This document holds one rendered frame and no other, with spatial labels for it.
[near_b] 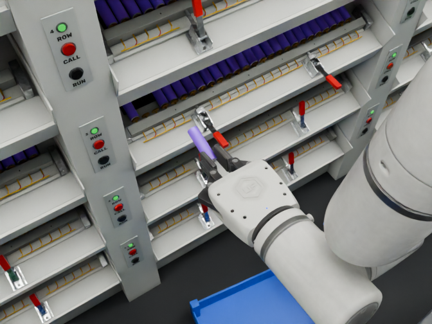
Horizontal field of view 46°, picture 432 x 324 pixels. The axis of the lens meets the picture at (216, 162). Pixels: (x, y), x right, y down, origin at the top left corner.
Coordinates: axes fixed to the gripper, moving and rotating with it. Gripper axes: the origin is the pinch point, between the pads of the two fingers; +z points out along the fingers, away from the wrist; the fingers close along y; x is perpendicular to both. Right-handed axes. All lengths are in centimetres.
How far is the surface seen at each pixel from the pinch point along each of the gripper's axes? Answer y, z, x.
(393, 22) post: -52, 13, 3
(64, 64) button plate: 15.1, 9.4, -20.2
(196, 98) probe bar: -7.1, 18.7, 3.5
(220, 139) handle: -6.5, 9.6, 6.7
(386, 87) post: -59, 17, 26
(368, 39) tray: -49, 17, 7
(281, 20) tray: -21.3, 11.4, -10.9
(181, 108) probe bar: -3.7, 18.3, 3.7
